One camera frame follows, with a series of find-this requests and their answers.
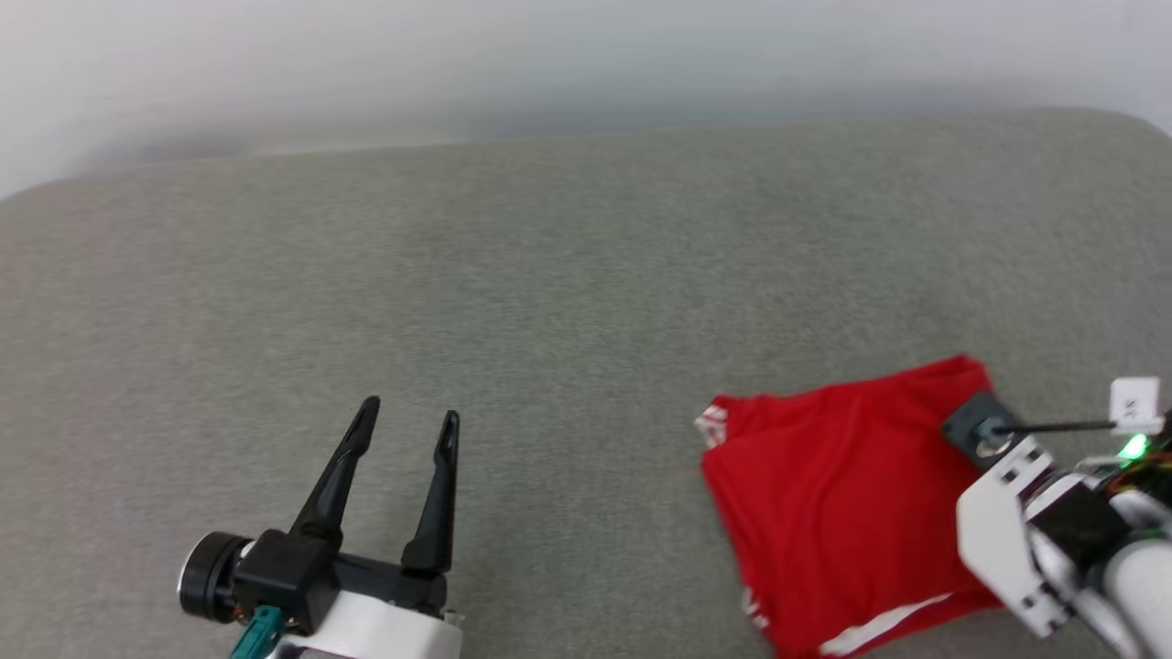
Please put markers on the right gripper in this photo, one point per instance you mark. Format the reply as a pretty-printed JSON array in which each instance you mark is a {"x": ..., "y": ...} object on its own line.
[{"x": 993, "y": 522}]

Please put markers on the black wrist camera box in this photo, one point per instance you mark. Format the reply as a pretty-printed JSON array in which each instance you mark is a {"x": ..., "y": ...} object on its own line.
[
  {"x": 288, "y": 577},
  {"x": 1080, "y": 526}
]

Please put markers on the red and white garment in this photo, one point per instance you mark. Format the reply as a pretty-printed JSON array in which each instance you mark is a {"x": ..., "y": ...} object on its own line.
[{"x": 842, "y": 503}]

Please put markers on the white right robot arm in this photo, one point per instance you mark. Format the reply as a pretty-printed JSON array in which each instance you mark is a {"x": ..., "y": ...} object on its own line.
[{"x": 1144, "y": 586}]

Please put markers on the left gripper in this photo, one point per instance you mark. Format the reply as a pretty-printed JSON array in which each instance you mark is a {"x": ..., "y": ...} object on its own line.
[{"x": 385, "y": 631}]

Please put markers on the grey fabric sofa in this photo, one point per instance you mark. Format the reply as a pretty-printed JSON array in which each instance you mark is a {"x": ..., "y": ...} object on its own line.
[{"x": 458, "y": 275}]

